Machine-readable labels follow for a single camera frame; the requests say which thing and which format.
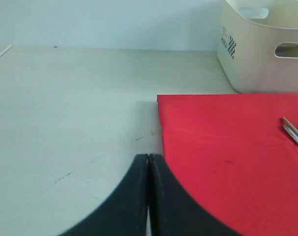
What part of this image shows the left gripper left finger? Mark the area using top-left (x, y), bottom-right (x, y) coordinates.
top-left (62, 154), bottom-right (149, 236)

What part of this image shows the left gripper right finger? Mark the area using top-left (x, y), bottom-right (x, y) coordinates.
top-left (148, 154), bottom-right (240, 236)

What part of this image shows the red table cloth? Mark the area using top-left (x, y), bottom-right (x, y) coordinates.
top-left (157, 93), bottom-right (298, 236)

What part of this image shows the wooden chopstick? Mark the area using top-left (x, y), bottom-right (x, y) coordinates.
top-left (282, 117), bottom-right (298, 136)

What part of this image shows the metal table knife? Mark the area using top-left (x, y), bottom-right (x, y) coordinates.
top-left (282, 125), bottom-right (298, 144)

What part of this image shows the cream plastic storage bin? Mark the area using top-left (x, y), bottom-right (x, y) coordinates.
top-left (217, 0), bottom-right (298, 93)

